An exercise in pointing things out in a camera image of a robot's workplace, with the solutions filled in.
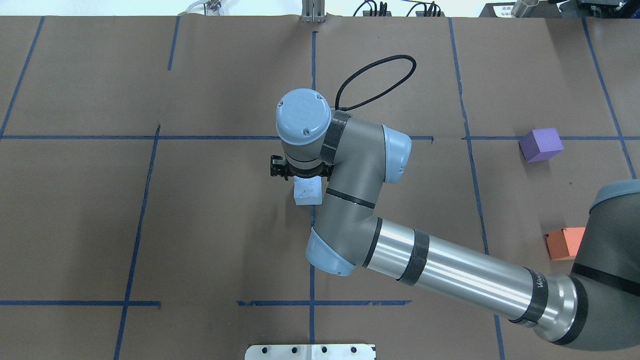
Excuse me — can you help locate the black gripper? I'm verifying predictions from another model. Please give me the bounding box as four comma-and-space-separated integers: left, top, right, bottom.
281, 153, 333, 181

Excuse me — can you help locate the light blue foam block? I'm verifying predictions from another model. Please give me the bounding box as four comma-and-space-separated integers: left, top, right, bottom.
294, 176, 323, 207

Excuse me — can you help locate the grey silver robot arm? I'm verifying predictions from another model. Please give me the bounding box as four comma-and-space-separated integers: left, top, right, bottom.
271, 88, 639, 352

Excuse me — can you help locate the purple foam block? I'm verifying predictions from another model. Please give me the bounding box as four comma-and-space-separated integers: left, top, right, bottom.
518, 127, 565, 163

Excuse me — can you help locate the orange foam block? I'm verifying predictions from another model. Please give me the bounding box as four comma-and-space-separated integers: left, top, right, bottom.
544, 227, 586, 261

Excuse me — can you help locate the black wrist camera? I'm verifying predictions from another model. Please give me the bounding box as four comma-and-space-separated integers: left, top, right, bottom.
269, 154, 290, 181

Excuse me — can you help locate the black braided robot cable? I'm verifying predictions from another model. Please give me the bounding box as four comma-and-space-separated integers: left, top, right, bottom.
334, 54, 417, 112

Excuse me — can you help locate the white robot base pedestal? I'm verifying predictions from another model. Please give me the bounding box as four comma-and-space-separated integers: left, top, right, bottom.
244, 343, 378, 360

